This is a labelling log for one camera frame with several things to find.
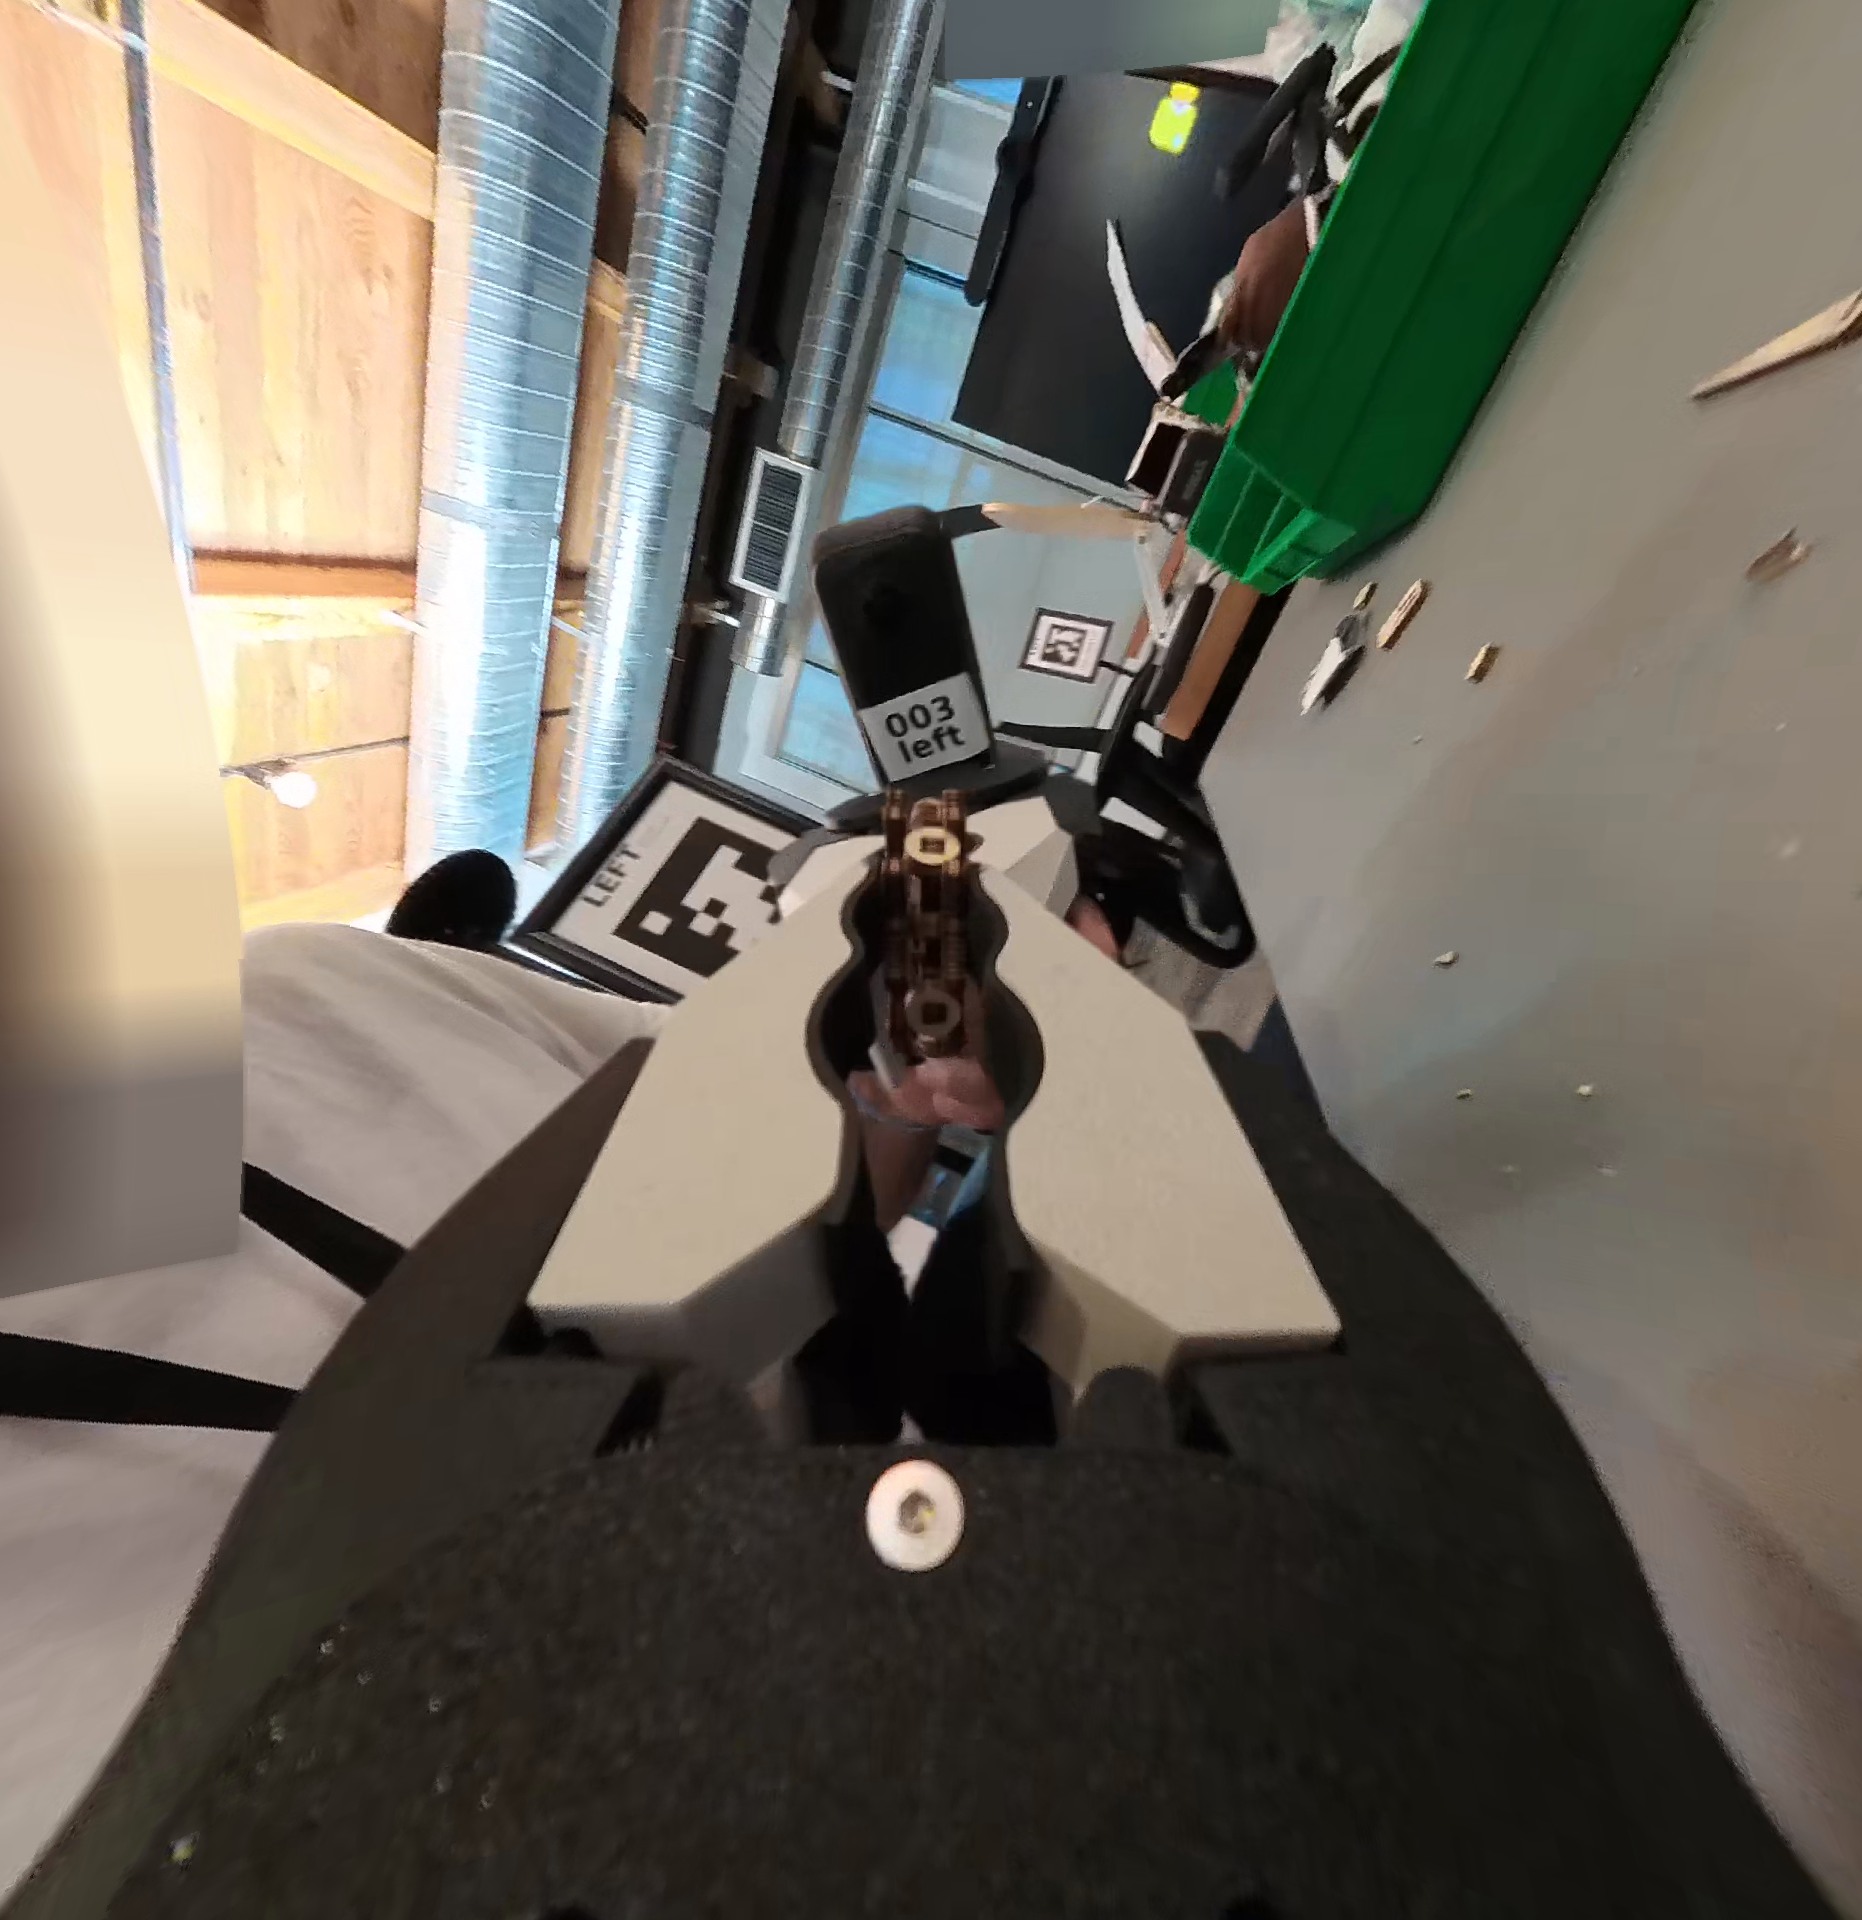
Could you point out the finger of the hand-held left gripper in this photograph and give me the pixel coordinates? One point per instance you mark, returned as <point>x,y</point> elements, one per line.
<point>835,860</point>
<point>1044,869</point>

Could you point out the green plastic bin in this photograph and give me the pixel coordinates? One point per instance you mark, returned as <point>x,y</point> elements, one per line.
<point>1395,300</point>

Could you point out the ceiling spot lamp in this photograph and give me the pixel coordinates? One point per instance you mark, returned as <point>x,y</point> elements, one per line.
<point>285,784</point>

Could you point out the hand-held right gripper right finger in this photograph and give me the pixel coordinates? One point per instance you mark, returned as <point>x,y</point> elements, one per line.
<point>1170,1200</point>

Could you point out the person in grey shirt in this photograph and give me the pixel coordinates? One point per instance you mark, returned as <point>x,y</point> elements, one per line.
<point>420,1052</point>

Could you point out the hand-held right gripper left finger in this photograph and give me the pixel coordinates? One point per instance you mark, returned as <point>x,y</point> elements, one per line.
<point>691,1170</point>

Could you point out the black display screen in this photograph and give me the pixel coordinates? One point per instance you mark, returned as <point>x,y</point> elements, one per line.
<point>1081,300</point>

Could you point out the small wooden gear assembly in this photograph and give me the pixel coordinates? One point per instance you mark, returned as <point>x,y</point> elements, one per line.
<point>923,900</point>

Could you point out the white vent grille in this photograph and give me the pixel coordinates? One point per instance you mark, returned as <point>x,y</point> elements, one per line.
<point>770,519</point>

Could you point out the long wooden offcut strip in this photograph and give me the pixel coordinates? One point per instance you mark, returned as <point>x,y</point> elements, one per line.
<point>1786,346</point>

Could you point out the black office chair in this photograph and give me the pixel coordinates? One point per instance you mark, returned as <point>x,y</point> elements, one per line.
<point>1170,841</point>

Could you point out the silver ventilation duct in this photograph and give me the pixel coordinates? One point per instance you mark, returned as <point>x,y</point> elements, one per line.
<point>661,375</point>
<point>857,226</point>
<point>496,449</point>

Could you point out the white and black scrap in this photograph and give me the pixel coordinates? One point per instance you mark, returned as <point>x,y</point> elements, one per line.
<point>1334,668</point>

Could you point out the black white marker tag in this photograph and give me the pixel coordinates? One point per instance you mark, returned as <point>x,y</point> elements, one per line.
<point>1067,644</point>

